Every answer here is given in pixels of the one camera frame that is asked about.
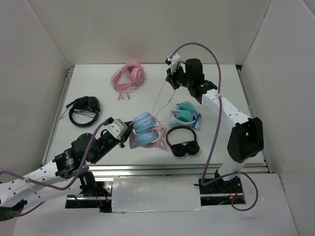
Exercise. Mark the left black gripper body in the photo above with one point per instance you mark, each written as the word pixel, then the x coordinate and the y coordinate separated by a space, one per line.
pixel 107 145

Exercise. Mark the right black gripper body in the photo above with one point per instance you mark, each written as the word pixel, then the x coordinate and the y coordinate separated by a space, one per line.
pixel 179 77

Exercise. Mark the blue pink cat-ear headphones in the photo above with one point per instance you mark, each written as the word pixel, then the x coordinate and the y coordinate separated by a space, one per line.
pixel 148 131

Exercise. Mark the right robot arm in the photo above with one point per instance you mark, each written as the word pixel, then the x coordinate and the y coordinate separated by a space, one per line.
pixel 246 136

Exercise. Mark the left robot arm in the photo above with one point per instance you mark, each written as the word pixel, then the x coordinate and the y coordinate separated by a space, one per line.
pixel 67 174

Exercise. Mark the teal white cat-ear headphones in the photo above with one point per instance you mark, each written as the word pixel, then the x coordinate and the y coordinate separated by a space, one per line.
pixel 187 115

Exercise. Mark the pink over-ear headphones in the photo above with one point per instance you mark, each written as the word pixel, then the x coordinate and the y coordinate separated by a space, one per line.
pixel 128 78

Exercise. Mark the black on-ear headphones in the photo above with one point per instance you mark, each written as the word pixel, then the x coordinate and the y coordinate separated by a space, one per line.
pixel 181 149

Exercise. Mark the black headset with microphone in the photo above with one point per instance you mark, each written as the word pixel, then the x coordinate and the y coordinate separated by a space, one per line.
pixel 88 106

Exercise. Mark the white foil-edged panel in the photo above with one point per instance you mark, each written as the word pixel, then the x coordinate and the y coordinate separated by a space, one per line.
pixel 155 194

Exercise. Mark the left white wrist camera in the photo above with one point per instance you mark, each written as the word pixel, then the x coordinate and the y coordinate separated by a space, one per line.
pixel 116 128

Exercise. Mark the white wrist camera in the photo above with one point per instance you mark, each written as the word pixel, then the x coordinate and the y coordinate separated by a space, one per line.
pixel 116 128
pixel 173 61

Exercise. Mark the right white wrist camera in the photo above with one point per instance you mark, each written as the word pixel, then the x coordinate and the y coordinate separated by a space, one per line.
pixel 173 61

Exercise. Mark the aluminium rail frame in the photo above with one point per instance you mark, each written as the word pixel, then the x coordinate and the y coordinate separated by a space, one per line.
pixel 145 170

